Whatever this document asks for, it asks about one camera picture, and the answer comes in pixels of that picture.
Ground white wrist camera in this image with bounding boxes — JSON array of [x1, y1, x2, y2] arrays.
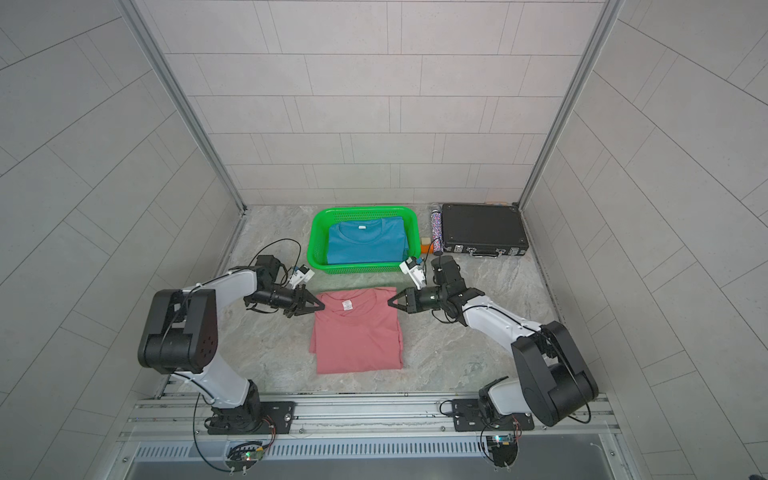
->
[[288, 265, 314, 288], [399, 257, 427, 290]]

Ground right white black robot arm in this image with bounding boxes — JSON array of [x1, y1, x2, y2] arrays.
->
[[388, 255, 599, 427]]

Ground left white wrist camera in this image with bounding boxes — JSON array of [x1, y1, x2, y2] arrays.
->
[[288, 265, 314, 288]]

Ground green circuit board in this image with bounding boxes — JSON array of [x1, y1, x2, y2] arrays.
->
[[483, 435, 519, 468], [225, 441, 266, 475]]

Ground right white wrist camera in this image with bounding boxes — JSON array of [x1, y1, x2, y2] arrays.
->
[[399, 257, 427, 290]]

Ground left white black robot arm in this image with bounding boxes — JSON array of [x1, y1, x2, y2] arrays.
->
[[137, 255, 324, 433]]

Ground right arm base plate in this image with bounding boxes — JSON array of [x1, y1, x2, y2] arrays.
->
[[440, 398, 535, 432]]

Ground aluminium mounting rail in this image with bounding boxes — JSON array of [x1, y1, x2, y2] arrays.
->
[[113, 392, 621, 441]]

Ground purple glitter tumbler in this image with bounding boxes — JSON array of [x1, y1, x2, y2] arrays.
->
[[430, 204, 443, 253]]

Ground green plastic basket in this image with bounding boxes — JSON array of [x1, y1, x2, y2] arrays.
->
[[307, 206, 421, 274]]

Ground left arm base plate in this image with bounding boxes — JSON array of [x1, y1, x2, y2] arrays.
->
[[204, 401, 296, 435]]

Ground left green circuit board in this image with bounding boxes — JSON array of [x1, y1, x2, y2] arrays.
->
[[225, 441, 266, 475]]

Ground right green circuit board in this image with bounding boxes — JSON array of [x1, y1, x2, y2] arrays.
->
[[483, 435, 519, 468]]

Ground pink t-shirt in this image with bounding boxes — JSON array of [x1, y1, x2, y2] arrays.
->
[[309, 287, 404, 375]]

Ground black hard case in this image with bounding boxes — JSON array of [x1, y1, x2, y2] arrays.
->
[[441, 203, 529, 258]]

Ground blue t-shirt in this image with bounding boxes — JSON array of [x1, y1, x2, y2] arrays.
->
[[327, 217, 409, 265]]

